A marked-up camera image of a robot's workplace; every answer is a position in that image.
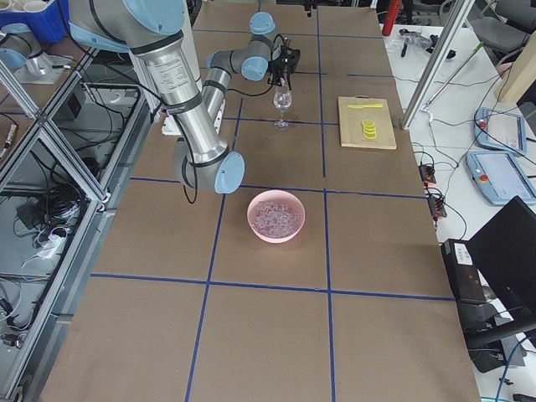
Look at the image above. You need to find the metal reacher grabber tool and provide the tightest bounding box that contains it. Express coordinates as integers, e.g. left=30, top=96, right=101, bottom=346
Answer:
left=420, top=42, right=484, bottom=121

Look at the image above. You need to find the clear wine glass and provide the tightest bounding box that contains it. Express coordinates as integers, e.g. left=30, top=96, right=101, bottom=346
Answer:
left=273, top=87, right=292, bottom=130

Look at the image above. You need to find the pile of clear ice cubes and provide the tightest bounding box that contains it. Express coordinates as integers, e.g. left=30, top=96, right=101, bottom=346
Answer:
left=252, top=201, right=302, bottom=238

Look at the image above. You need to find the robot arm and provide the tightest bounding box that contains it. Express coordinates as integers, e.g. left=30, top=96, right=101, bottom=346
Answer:
left=69, top=1, right=245, bottom=194
left=202, top=12, right=301, bottom=121

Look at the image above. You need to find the pink bowl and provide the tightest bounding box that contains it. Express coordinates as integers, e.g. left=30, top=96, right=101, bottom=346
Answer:
left=246, top=190, right=306, bottom=244

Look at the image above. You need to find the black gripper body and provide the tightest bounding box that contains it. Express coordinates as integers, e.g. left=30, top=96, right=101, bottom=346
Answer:
left=267, top=46, right=301, bottom=86

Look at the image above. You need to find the far teach pendant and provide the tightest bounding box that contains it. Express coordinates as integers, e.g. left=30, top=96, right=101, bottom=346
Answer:
left=474, top=107, right=527, bottom=155

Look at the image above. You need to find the aluminium frame post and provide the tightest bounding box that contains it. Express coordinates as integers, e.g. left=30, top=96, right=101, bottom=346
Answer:
left=400, top=0, right=475, bottom=130

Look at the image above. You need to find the wooden board leaning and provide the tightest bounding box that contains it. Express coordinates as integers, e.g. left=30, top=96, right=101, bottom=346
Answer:
left=496, top=38, right=535, bottom=103

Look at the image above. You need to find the bamboo cutting board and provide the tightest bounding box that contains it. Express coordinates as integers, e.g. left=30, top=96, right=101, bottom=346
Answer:
left=338, top=96, right=397, bottom=150

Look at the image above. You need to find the black computer box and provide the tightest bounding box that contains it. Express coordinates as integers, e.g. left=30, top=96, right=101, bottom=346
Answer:
left=441, top=239, right=486, bottom=305

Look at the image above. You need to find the teach pendant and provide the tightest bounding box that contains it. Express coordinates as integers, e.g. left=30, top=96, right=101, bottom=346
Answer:
left=474, top=107, right=527, bottom=155
left=466, top=151, right=535, bottom=206

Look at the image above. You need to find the yellow plastic knife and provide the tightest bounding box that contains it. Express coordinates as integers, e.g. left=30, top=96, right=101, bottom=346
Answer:
left=347, top=103, right=384, bottom=110

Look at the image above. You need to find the black monitor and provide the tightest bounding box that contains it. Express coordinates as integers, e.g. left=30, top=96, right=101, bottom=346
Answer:
left=466, top=196, right=535, bottom=314

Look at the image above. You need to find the near teach pendant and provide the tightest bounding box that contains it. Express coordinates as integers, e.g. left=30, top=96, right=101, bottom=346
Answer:
left=466, top=151, right=535, bottom=206

